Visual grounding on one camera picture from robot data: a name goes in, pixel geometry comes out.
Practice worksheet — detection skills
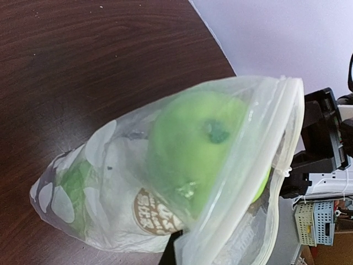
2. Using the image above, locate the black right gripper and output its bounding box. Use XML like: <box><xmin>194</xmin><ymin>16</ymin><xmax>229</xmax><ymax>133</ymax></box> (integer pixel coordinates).
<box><xmin>280</xmin><ymin>88</ymin><xmax>349</xmax><ymax>199</ymax></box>

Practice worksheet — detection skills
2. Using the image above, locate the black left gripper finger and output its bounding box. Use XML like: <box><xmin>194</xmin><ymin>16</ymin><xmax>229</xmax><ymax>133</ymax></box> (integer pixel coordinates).
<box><xmin>159</xmin><ymin>230</ymin><xmax>183</xmax><ymax>265</ymax></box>

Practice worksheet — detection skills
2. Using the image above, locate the clear dotted zip top bag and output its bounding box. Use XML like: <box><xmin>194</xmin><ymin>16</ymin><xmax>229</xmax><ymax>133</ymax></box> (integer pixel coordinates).
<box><xmin>30</xmin><ymin>76</ymin><xmax>304</xmax><ymax>264</ymax></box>

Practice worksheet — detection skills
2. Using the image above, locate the green toy apple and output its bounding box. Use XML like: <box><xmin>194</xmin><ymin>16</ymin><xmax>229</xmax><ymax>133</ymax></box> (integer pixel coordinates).
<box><xmin>145</xmin><ymin>91</ymin><xmax>272</xmax><ymax>221</ymax></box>

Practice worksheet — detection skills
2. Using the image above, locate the blue white perforated crate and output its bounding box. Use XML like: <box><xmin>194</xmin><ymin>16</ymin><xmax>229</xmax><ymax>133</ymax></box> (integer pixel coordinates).
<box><xmin>295</xmin><ymin>201</ymin><xmax>335</xmax><ymax>247</ymax></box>

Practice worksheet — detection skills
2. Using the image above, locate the aluminium front rail frame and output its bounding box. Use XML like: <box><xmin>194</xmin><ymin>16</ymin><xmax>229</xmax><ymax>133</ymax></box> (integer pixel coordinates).
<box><xmin>303</xmin><ymin>166</ymin><xmax>352</xmax><ymax>200</ymax></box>

